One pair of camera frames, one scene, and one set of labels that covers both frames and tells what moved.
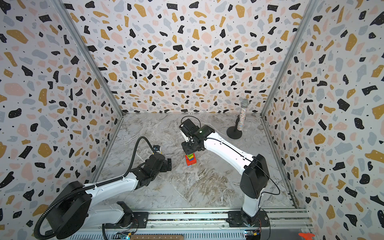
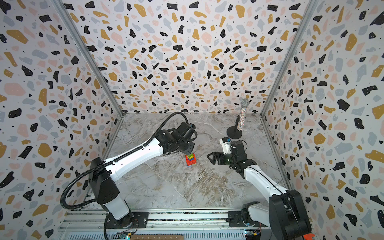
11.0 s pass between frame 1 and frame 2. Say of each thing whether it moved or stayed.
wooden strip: stayed
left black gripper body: moved
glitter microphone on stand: stayed
